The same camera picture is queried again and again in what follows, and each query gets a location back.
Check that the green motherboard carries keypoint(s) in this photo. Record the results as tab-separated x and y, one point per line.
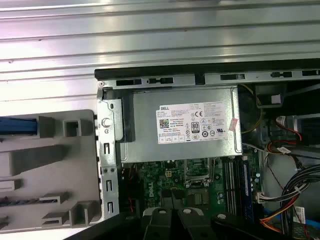
155	180

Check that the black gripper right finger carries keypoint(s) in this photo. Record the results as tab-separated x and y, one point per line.
190	225

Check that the locking lever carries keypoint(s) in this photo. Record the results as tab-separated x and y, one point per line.
214	172

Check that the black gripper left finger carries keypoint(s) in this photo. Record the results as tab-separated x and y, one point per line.
160	225

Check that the blue RAM stick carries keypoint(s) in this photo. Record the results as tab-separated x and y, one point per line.
20	202
246	185

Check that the black open PC case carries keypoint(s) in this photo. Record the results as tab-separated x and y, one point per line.
107	150

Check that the metal socket cover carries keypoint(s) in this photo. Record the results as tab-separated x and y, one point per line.
197	181

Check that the grey parts rack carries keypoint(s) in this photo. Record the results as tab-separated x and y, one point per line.
50	155

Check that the hard disk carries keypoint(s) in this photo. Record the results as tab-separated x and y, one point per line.
17	125

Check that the grey power supply unit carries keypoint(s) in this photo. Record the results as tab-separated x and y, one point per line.
145	130

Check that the black RAM slot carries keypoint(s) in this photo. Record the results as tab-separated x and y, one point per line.
235	185
227	185

